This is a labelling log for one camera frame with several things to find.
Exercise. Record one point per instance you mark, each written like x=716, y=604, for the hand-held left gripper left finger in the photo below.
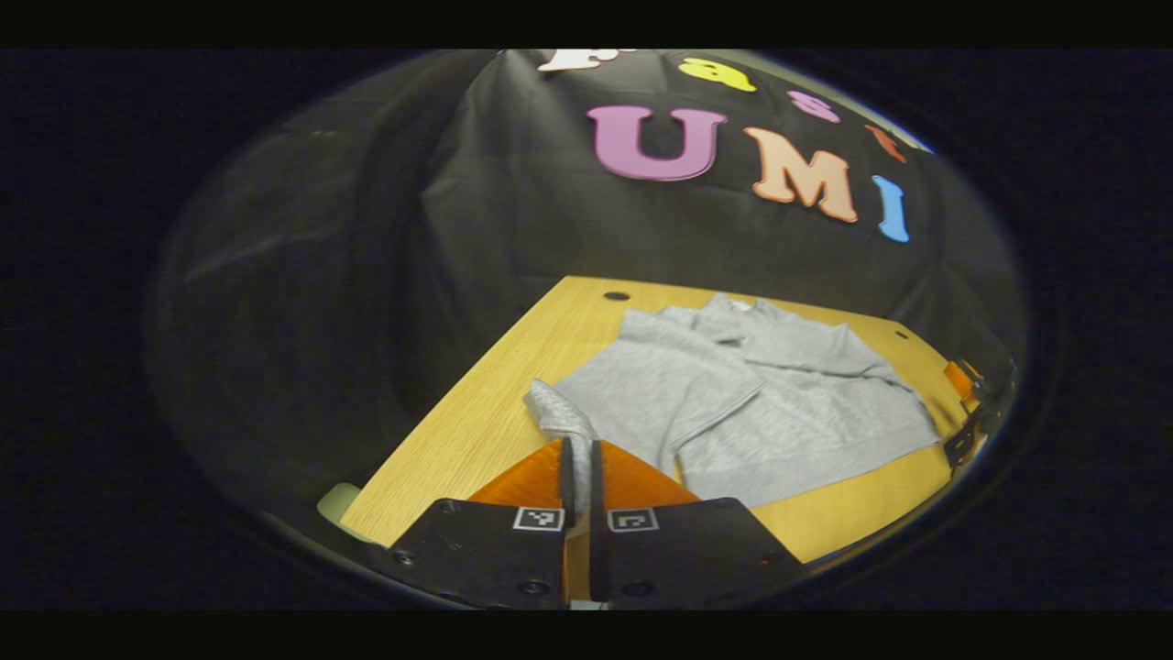
x=567, y=477

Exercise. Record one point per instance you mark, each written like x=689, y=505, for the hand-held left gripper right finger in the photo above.
x=597, y=486

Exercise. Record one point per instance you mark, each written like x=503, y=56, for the black backdrop cloth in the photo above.
x=568, y=229

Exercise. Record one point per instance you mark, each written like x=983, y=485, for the grey sweatshirt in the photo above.
x=733, y=403

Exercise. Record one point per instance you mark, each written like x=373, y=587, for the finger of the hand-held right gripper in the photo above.
x=959, y=378

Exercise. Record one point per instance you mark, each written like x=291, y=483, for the pale green object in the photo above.
x=344, y=509

